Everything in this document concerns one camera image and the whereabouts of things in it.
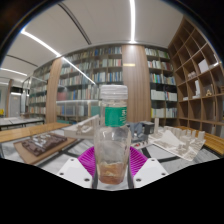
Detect ceiling light strips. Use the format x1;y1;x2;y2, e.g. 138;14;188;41
0;0;137;86

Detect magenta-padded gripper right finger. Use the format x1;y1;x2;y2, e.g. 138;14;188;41
127;145;170;190

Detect clear green-labelled drink bottle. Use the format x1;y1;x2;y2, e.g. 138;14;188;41
93;84;133;185

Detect curved wooden slatted bench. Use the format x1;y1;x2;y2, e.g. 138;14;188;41
0;122;71;144
176;125;224;156

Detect wall bookshelf full of books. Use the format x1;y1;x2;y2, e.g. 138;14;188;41
28;44;179;124

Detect white ramp architectural model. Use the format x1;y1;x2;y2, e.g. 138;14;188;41
62;114;101;139

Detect wooden cubby shelf unit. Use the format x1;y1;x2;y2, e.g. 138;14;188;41
168;16;224;138

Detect white block architectural model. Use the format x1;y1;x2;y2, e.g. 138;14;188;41
148;117;207;162

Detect brown model on wooden board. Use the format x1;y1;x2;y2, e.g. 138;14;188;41
13;132;79;166

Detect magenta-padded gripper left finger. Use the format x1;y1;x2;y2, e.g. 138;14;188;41
56;146;100;190

